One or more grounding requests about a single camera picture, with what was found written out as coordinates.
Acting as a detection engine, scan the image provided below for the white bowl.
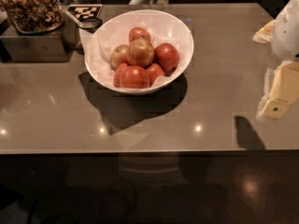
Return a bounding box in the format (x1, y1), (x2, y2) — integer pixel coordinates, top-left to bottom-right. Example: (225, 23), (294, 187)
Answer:
(83, 9), (195, 96)

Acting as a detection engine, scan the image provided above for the front right red apple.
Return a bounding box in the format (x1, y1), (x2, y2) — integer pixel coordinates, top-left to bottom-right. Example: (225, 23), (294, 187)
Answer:
(146, 63), (164, 85)

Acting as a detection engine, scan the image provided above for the top centre red-yellow apple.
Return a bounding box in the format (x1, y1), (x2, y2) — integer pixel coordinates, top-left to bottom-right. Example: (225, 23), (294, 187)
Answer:
(127, 38), (154, 67)

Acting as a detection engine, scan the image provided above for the front left red apple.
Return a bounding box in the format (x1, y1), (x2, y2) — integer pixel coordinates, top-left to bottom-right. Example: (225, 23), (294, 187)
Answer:
(113, 63), (128, 88)

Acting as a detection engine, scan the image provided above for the back red apple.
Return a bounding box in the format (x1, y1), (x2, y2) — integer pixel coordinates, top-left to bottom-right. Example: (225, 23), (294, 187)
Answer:
(129, 27), (151, 42)

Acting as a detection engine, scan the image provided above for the dark metal box stand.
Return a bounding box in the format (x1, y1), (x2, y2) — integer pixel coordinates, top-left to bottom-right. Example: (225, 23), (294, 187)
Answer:
(0, 19), (79, 63)

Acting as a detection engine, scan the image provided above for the left yellowish apple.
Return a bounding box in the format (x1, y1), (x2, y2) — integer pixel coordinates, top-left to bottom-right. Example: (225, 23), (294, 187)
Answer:
(110, 44), (128, 69)

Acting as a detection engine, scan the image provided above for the black white fiducial marker card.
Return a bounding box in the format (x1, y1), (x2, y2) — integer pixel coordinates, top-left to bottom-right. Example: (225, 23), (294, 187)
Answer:
(66, 5), (103, 21)

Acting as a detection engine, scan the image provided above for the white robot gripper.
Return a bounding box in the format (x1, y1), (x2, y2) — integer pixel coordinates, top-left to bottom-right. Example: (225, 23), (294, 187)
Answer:
(252, 0), (299, 120)

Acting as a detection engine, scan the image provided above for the clear jar of granola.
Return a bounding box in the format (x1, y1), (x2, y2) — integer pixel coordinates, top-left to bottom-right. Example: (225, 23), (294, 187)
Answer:
(0, 0), (64, 35)

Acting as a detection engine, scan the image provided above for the red apple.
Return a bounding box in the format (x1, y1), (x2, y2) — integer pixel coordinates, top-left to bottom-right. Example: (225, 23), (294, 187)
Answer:
(113, 63), (128, 88)
(154, 43), (179, 72)
(146, 63), (164, 85)
(120, 66), (150, 89)
(129, 27), (151, 42)

